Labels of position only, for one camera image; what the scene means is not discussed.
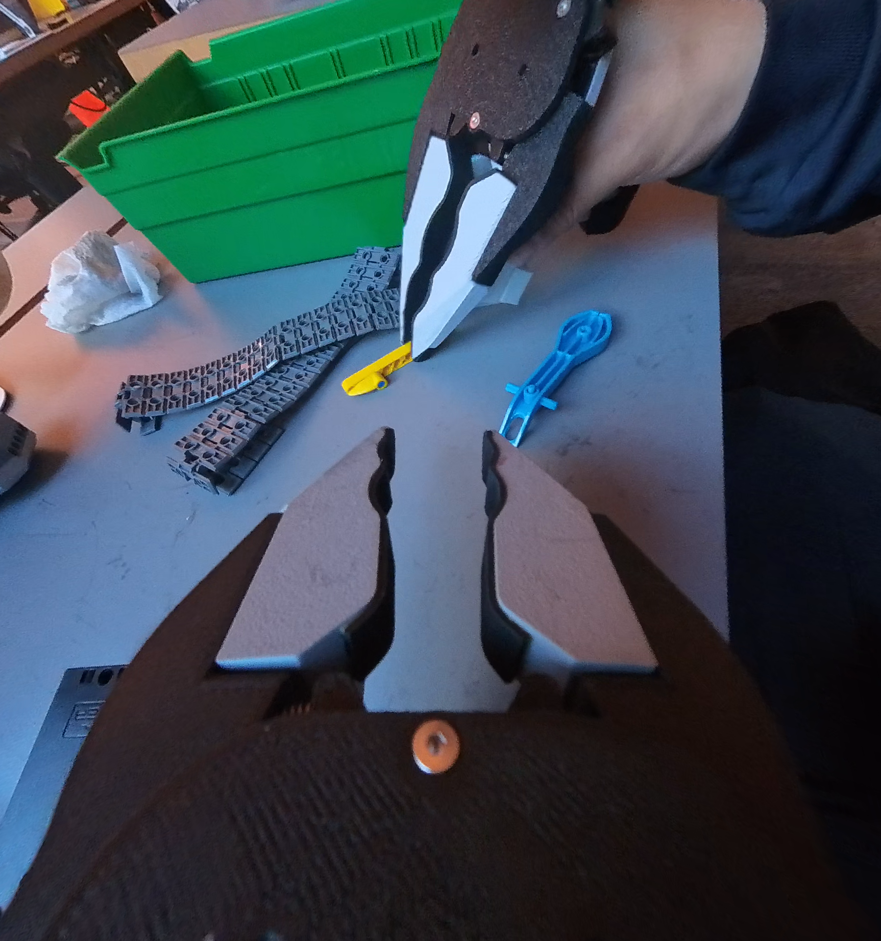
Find person's right forearm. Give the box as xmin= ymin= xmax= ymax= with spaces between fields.
xmin=668 ymin=0 xmax=881 ymax=238

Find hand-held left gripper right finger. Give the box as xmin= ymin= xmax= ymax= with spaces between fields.
xmin=481 ymin=430 xmax=658 ymax=685

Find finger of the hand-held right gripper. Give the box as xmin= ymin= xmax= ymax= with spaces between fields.
xmin=411 ymin=158 xmax=518 ymax=363
xmin=400 ymin=134 xmax=452 ymax=343

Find crumpled white tissue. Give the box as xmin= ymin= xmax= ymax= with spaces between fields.
xmin=41 ymin=230 xmax=164 ymax=334

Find green plastic bin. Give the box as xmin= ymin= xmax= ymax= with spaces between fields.
xmin=57 ymin=0 xmax=462 ymax=285

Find blue brick separator tool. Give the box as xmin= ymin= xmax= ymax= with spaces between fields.
xmin=499 ymin=310 xmax=614 ymax=448

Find yellow perforated toy beam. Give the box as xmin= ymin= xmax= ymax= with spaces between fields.
xmin=341 ymin=340 xmax=416 ymax=398

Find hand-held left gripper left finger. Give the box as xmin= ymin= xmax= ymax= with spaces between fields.
xmin=216 ymin=426 xmax=397 ymax=681

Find black perforated battery box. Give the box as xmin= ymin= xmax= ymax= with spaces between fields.
xmin=0 ymin=665 xmax=129 ymax=941

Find person's dark clothing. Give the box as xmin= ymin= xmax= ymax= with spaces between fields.
xmin=720 ymin=300 xmax=881 ymax=941

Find person's right hand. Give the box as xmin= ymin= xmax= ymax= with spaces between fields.
xmin=520 ymin=0 xmax=770 ymax=274

